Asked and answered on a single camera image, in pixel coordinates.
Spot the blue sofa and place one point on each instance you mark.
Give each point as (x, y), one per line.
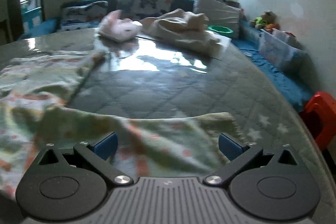
(288, 84)

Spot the plush toy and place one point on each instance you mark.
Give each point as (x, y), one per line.
(267, 22)

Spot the grey white pillow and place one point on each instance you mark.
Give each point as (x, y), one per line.
(220, 13)

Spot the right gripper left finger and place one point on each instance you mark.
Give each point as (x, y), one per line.
(93, 157)

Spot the pink tissue pack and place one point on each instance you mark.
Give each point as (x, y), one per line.
(114, 28)

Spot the butterfly cushion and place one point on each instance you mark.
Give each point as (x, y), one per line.
(85, 16)
(139, 9)

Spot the green bowl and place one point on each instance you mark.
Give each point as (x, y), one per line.
(223, 31)

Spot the cream folded garment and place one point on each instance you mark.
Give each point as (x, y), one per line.
(186, 30)

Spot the colourful patterned children's shirt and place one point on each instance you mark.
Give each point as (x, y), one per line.
(34, 93)

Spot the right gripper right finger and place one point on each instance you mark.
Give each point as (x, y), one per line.
(241, 157)

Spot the quilted grey star table cover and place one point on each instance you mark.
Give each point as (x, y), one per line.
(146, 79)

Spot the clear plastic storage box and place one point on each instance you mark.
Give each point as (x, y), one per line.
(282, 50)

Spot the butterfly cushion left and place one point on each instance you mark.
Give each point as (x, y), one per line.
(85, 16)

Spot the butterfly cushion right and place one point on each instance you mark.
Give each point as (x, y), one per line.
(139, 9)

